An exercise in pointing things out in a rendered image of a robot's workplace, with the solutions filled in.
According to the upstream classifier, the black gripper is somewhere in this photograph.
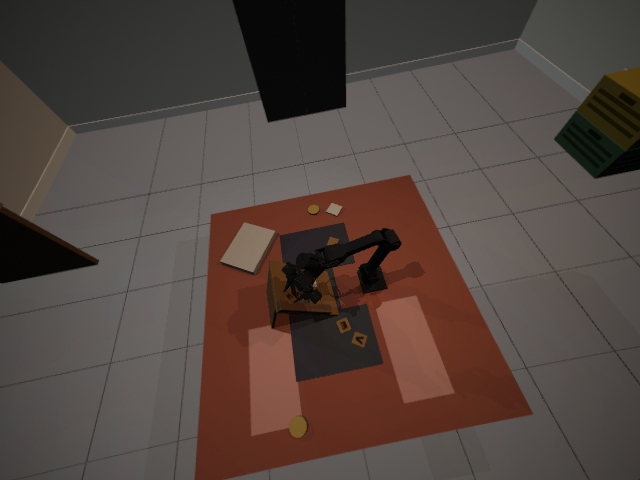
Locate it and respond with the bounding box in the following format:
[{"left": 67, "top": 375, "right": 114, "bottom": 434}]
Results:
[{"left": 282, "top": 263, "right": 322, "bottom": 304}]

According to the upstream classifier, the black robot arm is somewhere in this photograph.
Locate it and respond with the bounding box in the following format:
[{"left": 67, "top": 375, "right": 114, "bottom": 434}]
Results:
[{"left": 293, "top": 228, "right": 401, "bottom": 294}]

